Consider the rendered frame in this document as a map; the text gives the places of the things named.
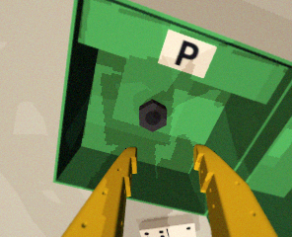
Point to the green rack of bins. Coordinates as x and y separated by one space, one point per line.
218 92

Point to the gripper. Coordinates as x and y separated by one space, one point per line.
232 206

